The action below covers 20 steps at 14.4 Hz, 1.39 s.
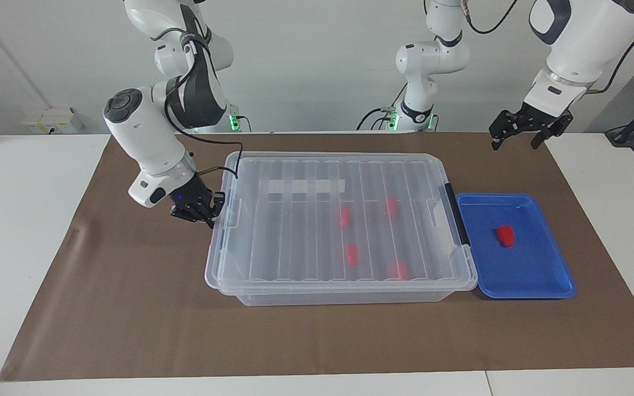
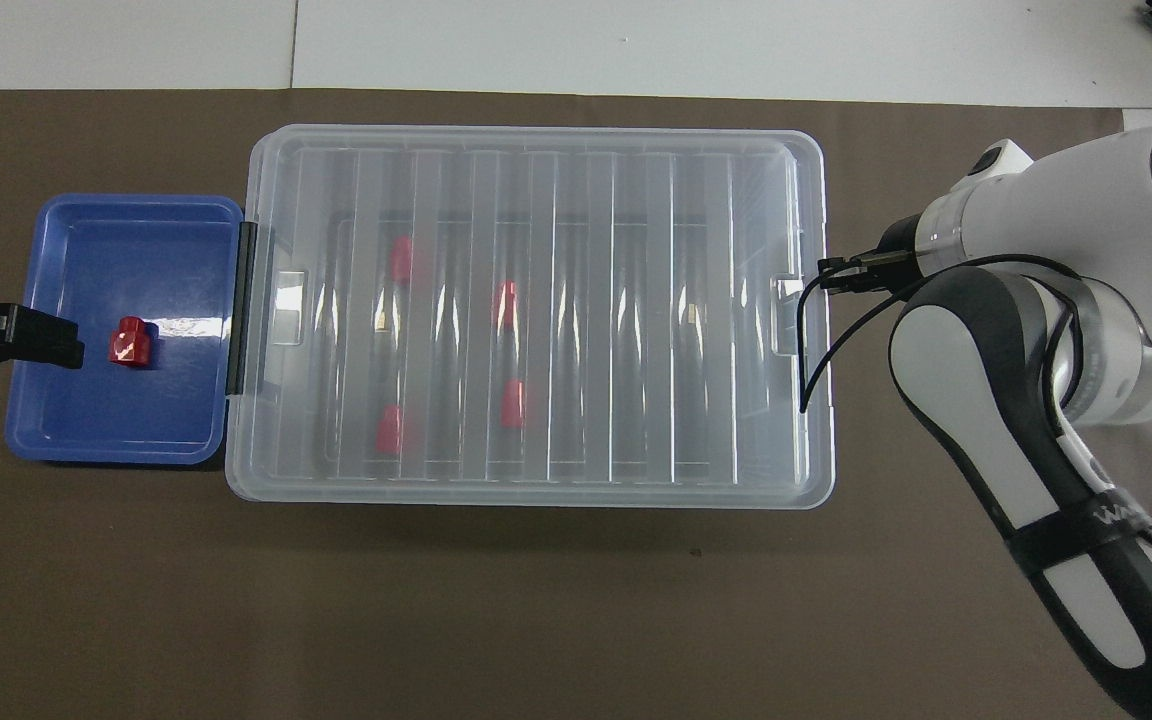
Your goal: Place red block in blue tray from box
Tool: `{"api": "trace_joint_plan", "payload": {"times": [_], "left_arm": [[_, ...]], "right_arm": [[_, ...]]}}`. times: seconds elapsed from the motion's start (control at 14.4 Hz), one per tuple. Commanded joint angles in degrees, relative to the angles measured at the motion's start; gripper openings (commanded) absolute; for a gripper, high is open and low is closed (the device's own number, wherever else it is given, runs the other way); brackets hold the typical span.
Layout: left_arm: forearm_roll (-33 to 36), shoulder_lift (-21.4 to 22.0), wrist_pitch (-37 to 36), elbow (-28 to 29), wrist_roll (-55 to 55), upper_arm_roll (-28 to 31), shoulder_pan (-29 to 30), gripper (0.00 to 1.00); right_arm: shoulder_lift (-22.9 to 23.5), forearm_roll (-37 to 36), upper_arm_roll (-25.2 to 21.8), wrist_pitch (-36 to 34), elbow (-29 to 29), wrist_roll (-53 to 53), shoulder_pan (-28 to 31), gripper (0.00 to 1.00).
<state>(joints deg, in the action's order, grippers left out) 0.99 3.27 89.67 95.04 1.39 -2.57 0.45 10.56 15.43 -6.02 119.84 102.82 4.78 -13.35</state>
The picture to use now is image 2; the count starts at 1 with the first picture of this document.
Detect clear plastic storage box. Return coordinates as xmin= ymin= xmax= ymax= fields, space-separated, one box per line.
xmin=224 ymin=123 xmax=835 ymax=511

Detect brown table mat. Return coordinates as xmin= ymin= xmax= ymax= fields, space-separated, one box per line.
xmin=0 ymin=88 xmax=1152 ymax=720

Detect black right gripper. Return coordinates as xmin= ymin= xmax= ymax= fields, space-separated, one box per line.
xmin=818 ymin=214 xmax=925 ymax=295

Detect clear ribbed box lid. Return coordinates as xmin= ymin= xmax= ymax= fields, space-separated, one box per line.
xmin=224 ymin=123 xmax=835 ymax=511

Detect red block with white sticker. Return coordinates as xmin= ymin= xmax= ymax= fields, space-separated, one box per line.
xmin=107 ymin=316 xmax=154 ymax=368

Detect blue plastic tray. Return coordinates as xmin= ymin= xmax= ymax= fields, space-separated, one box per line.
xmin=4 ymin=193 xmax=244 ymax=467

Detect black box latch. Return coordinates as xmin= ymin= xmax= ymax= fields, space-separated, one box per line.
xmin=226 ymin=222 xmax=257 ymax=396

